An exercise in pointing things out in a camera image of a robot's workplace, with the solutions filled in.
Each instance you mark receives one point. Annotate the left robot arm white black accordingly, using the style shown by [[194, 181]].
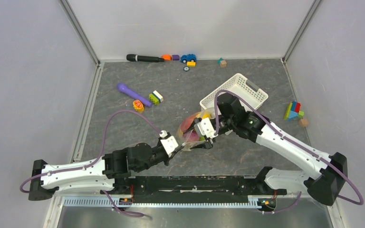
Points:
[[109, 173]]

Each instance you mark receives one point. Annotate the green blue white brick stack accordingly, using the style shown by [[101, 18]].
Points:
[[156, 98]]

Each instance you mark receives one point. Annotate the white slotted cable duct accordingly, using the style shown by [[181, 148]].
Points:
[[122, 202]]

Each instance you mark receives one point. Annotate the black microphone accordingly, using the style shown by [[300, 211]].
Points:
[[140, 58]]

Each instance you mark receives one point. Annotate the white perforated plastic basket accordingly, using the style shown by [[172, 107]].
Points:
[[242, 87]]

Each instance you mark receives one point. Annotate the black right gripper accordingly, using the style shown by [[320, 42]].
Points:
[[205, 146]]

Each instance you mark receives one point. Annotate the yellow butterfly toy piece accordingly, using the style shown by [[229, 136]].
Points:
[[138, 106]]

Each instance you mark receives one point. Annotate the wooden toy cube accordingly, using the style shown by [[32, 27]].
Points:
[[223, 63]]

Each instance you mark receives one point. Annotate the multicolour block stack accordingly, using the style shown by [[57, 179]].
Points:
[[293, 111]]

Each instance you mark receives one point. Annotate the purple toy microphone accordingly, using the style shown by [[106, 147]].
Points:
[[123, 88]]

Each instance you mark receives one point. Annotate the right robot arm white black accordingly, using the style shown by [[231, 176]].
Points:
[[326, 173]]

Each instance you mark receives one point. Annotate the blue toy car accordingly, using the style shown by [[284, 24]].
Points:
[[188, 58]]

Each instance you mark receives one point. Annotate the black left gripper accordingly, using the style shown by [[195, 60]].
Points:
[[168, 158]]

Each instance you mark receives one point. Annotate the light wooden cube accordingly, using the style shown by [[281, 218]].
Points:
[[303, 122]]

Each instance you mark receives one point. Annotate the yellow toy brick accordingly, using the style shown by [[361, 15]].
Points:
[[191, 64]]

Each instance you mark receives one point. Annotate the purple toy onion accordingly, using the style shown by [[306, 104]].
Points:
[[191, 136]]

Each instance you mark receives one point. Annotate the small round toy wheel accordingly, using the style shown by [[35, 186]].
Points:
[[186, 69]]

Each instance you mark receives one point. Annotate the clear zip top bag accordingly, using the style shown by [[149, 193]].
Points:
[[202, 143]]

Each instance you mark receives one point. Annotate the orange toy piece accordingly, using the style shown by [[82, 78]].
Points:
[[167, 57]]

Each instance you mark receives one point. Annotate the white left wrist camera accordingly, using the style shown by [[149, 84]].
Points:
[[169, 143]]

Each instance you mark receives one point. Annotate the purple toy block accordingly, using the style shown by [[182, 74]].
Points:
[[175, 57]]

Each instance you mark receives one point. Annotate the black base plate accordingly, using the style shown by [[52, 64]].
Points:
[[193, 189]]

